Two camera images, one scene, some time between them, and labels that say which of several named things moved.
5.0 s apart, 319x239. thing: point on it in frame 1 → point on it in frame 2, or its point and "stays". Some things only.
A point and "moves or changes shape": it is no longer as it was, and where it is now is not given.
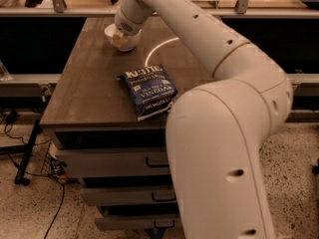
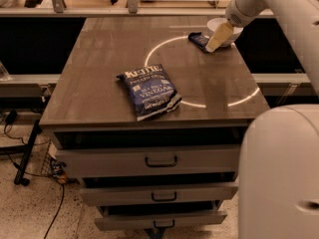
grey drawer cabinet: x=123 y=161 stays
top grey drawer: x=116 y=162 stays
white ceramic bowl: x=133 y=39 moves or changes shape
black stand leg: x=19 y=178 stays
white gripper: x=130 y=28 → x=236 y=14
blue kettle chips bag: x=152 y=89 stays
